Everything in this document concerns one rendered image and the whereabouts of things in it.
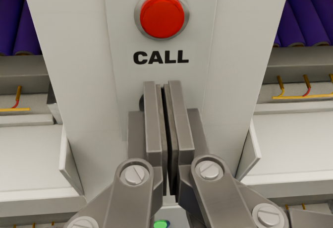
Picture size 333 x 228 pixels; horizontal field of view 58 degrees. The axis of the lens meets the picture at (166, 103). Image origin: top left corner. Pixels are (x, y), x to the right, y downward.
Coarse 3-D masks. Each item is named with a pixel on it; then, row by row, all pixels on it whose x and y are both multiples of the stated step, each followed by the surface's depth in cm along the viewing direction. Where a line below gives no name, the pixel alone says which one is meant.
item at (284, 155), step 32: (288, 0) 27; (320, 0) 26; (288, 32) 24; (320, 32) 24; (288, 64) 22; (320, 64) 22; (288, 96) 22; (320, 96) 22; (256, 128) 21; (288, 128) 22; (320, 128) 22; (256, 160) 15; (288, 160) 20; (320, 160) 20; (288, 192) 22; (320, 192) 23
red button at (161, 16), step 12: (156, 0) 10; (168, 0) 10; (144, 12) 11; (156, 12) 10; (168, 12) 10; (180, 12) 11; (144, 24) 11; (156, 24) 11; (168, 24) 11; (180, 24) 11; (156, 36) 11; (168, 36) 11
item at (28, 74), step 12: (0, 60) 21; (12, 60) 21; (24, 60) 21; (36, 60) 21; (0, 72) 20; (12, 72) 20; (24, 72) 20; (36, 72) 20; (0, 84) 21; (12, 84) 21; (24, 84) 21; (36, 84) 21; (48, 84) 21; (12, 108) 20; (24, 108) 20
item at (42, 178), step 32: (0, 96) 22; (32, 96) 22; (0, 128) 21; (32, 128) 21; (64, 128) 15; (0, 160) 19; (32, 160) 20; (64, 160) 15; (0, 192) 18; (32, 192) 19; (64, 192) 19
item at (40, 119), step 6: (30, 114) 21; (36, 114) 21; (42, 114) 21; (48, 114) 21; (0, 120) 20; (6, 120) 20; (12, 120) 20; (18, 120) 20; (24, 120) 20; (30, 120) 20; (36, 120) 20; (42, 120) 20; (48, 120) 20; (54, 120) 21; (0, 126) 20; (6, 126) 21; (12, 126) 21
